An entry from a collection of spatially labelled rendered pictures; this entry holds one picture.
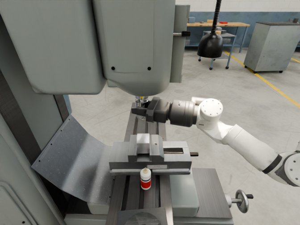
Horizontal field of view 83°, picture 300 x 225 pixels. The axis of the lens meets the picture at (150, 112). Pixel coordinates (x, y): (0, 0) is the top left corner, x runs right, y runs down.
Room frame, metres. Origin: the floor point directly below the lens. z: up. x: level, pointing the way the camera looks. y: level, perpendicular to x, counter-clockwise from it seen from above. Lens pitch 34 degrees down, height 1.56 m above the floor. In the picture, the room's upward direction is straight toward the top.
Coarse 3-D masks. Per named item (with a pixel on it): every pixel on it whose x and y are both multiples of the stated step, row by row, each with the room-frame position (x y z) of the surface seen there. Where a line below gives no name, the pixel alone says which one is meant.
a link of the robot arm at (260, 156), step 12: (240, 132) 0.38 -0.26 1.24; (240, 144) 0.35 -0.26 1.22; (252, 144) 0.34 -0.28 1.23; (264, 144) 0.34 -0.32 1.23; (252, 156) 0.32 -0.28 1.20; (264, 156) 0.31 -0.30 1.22; (276, 156) 0.30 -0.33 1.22; (288, 156) 0.29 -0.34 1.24; (264, 168) 0.29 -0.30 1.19; (276, 168) 0.28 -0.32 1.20; (276, 180) 0.27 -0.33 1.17; (288, 180) 0.25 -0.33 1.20
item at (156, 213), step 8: (152, 208) 0.22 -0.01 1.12; (160, 208) 0.22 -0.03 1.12; (120, 216) 0.20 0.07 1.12; (128, 216) 0.20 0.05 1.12; (136, 216) 0.20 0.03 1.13; (144, 216) 0.20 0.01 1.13; (152, 216) 0.20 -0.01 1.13; (160, 216) 0.20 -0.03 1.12; (120, 224) 0.19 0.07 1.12; (128, 224) 0.18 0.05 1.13; (136, 224) 0.18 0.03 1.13; (144, 224) 0.18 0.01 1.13; (152, 224) 0.18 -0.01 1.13; (160, 224) 0.18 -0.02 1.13
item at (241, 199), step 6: (240, 192) 0.53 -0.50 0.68; (228, 198) 0.50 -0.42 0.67; (234, 198) 0.52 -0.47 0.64; (240, 198) 0.52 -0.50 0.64; (246, 198) 0.49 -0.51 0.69; (252, 198) 0.49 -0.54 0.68; (228, 204) 0.48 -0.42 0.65; (240, 204) 0.50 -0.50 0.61; (246, 204) 0.47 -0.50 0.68; (240, 210) 0.47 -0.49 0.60; (246, 210) 0.45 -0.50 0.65
